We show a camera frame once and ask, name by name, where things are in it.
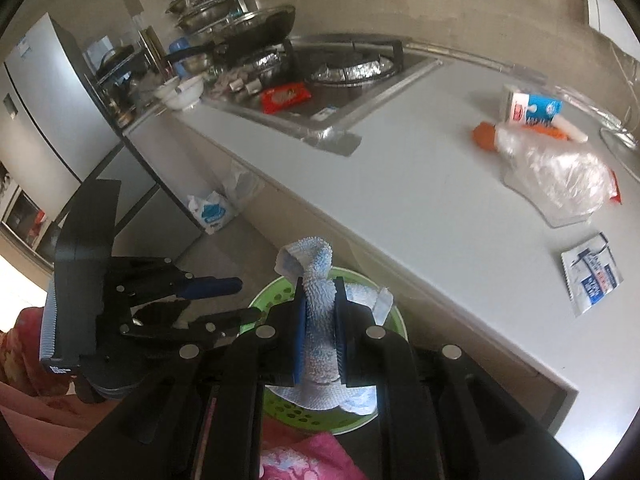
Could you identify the black kitchen shelf rack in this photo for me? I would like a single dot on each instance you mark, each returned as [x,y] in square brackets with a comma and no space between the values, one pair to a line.
[120,80]

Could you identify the orange cylindrical item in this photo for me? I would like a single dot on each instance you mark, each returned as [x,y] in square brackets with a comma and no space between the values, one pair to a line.
[482,136]

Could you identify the white and blue towel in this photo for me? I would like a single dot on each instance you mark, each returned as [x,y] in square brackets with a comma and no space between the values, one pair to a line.
[320,310]

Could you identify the white tube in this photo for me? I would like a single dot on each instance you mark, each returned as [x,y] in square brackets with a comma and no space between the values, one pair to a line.
[571,131]

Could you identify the white bowl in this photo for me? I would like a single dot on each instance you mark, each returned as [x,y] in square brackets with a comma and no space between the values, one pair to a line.
[179,92]

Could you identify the green perforated plastic basket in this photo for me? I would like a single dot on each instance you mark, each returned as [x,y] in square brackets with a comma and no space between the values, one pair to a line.
[310,422]

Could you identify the black wok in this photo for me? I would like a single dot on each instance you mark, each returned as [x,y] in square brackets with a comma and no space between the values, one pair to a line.
[260,25]

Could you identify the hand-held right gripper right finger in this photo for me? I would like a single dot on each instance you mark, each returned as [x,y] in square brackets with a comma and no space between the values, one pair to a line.
[341,330]

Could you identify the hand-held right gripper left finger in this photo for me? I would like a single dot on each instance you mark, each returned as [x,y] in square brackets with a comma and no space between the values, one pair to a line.
[299,330]

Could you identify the white and blue plastic bag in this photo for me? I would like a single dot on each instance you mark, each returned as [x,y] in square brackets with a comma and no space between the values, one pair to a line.
[212,214]

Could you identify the white and blue sachet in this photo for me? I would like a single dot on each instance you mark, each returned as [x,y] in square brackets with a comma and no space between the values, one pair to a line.
[592,272]

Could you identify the clear plastic holder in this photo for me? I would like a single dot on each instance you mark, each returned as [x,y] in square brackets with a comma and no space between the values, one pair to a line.
[607,95]

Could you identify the clear plastic bag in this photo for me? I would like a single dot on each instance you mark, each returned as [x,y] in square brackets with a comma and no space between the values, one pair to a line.
[242,182]
[560,175]

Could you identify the clear hanging plastic bag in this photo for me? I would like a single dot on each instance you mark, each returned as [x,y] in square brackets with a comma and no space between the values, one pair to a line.
[242,182]

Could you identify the red snack packet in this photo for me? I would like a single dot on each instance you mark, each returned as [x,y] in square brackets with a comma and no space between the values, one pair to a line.
[616,190]

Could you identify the white and blue milk carton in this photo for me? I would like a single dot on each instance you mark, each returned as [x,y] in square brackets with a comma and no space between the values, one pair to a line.
[532,107]

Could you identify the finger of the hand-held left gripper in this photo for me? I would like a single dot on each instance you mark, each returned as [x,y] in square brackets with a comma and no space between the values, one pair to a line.
[215,286]
[225,321]

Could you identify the pink floral clothing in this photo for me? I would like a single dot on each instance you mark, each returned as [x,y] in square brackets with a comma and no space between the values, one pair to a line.
[300,460]

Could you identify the grey refrigerator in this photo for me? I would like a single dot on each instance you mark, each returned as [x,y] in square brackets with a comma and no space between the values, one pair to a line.
[45,110]

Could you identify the steel gas stove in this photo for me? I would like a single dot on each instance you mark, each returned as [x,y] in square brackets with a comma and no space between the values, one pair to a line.
[380,80]

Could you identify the red packet with white label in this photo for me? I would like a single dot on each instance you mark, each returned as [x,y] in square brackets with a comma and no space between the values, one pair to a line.
[286,98]

